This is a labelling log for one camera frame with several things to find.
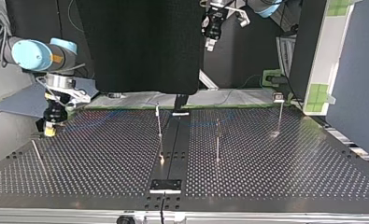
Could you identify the grey board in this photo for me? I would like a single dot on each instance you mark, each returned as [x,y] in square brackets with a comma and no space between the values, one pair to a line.
[23,101]

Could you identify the metal post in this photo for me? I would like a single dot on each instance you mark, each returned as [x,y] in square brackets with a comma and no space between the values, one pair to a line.
[217,140]
[280,115]
[159,124]
[39,157]

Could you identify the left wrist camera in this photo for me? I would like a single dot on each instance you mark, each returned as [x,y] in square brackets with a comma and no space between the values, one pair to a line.
[243,17]

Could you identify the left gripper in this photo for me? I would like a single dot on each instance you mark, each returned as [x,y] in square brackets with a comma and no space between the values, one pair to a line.
[215,23]

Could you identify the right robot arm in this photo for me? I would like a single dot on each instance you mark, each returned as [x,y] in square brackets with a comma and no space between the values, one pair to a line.
[29,55]

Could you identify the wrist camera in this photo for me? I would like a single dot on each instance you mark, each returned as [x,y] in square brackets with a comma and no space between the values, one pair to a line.
[79,97]
[243,17]

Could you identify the black upright block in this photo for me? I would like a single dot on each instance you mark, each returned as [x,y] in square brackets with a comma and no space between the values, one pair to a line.
[180,104]

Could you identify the black panel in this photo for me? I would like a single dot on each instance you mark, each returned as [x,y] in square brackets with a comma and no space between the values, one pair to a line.
[141,43]

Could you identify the connector holder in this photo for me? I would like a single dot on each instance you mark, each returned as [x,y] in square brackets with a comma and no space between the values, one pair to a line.
[165,185]

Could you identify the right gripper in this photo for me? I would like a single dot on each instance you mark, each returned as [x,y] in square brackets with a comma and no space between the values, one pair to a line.
[56,109]

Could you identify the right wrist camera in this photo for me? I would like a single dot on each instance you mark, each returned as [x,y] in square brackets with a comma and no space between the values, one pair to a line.
[79,97]

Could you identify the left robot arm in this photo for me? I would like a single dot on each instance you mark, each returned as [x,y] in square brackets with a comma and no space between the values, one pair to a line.
[267,7]

